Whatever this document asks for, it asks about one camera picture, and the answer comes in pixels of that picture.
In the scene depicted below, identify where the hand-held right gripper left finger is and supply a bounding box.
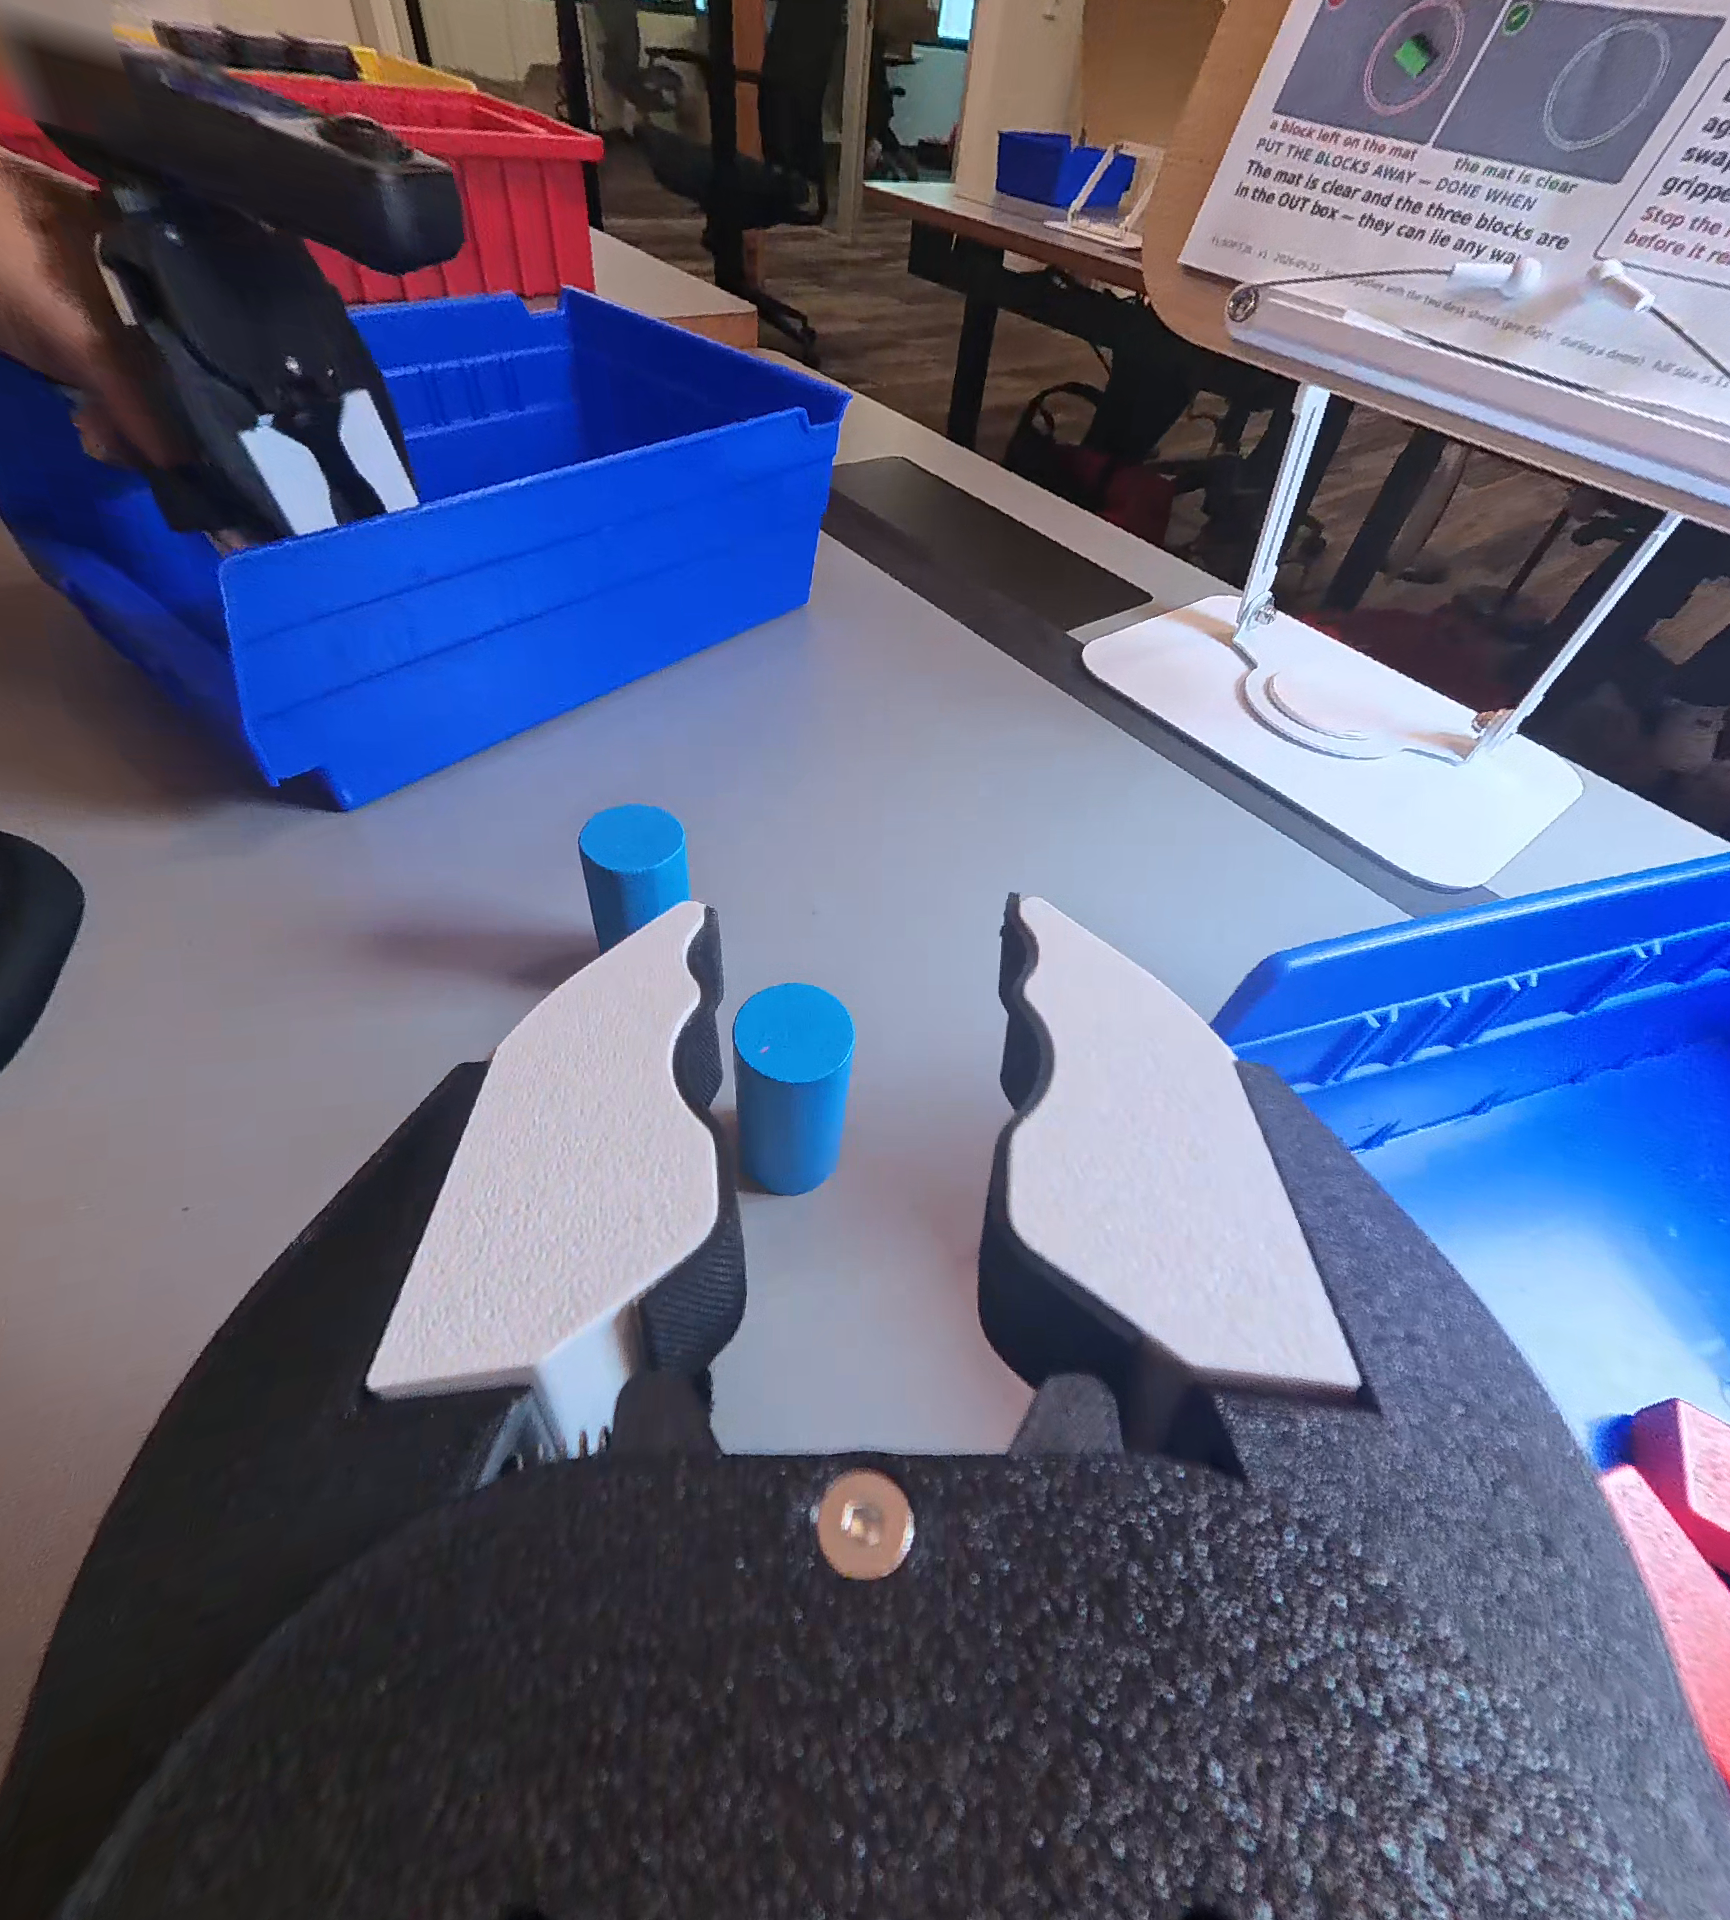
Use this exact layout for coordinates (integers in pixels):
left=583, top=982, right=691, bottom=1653
left=361, top=901, right=749, bottom=1471

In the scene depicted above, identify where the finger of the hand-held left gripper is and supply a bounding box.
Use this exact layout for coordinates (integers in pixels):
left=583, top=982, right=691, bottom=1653
left=237, top=422, right=345, bottom=540
left=333, top=391, right=423, bottom=522

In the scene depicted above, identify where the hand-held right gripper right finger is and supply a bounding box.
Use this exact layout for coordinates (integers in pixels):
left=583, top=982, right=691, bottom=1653
left=975, top=894, right=1368, bottom=1404

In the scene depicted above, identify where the blue plastic bin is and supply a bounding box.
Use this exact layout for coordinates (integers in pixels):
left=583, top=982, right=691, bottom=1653
left=0, top=289, right=851, bottom=812
left=993, top=131, right=1140, bottom=212
left=1209, top=835, right=1730, bottom=1920

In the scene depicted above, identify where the blue wooden cylinder block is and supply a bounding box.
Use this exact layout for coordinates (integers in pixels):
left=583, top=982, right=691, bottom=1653
left=732, top=982, right=855, bottom=1198
left=576, top=804, right=690, bottom=955

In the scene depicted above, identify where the row of black pieces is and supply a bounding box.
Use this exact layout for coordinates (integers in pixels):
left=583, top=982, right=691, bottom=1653
left=151, top=18, right=363, bottom=80

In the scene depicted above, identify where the red plastic bin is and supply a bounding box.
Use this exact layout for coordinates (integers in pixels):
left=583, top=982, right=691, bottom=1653
left=0, top=73, right=608, bottom=310

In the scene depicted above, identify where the yellow plastic bin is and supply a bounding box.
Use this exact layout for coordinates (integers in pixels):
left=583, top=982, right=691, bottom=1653
left=113, top=23, right=479, bottom=96

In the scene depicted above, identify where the white document stand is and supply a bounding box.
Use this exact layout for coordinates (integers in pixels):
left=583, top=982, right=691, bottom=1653
left=1043, top=142, right=1164, bottom=246
left=1082, top=0, right=1730, bottom=891

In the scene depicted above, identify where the black office chair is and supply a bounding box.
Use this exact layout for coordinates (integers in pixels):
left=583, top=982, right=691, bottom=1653
left=640, top=0, right=889, bottom=362

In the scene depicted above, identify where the wooden background desk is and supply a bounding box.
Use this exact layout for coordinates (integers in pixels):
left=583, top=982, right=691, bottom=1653
left=863, top=177, right=1159, bottom=452

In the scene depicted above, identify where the red and black backpack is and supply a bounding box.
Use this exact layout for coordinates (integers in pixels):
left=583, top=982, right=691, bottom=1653
left=1003, top=379, right=1212, bottom=550

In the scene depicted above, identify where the instruction sheet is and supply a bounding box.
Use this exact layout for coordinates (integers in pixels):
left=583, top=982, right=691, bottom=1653
left=1180, top=0, right=1730, bottom=355

